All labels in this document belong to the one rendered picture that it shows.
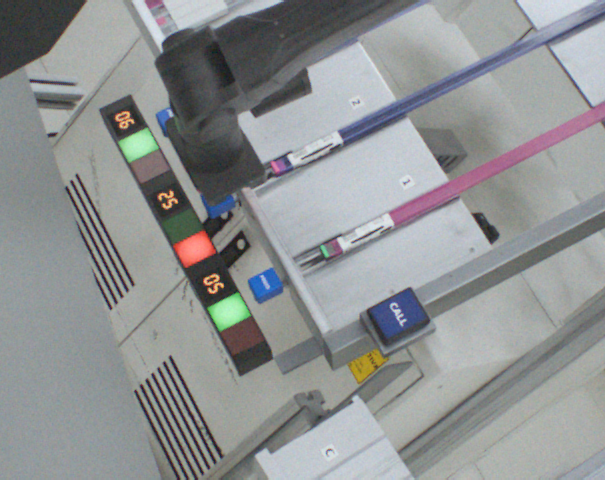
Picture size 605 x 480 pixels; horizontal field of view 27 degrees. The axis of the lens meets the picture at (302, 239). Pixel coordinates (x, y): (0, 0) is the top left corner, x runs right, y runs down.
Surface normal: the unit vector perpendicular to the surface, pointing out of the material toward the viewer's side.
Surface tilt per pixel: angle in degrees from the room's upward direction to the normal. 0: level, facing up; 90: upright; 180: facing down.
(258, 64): 67
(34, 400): 0
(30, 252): 0
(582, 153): 90
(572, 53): 46
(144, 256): 90
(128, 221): 90
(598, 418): 0
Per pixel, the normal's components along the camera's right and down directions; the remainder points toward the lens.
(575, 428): 0.61, -0.59
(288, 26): -0.24, -0.03
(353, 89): -0.04, -0.39
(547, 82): -0.64, 0.04
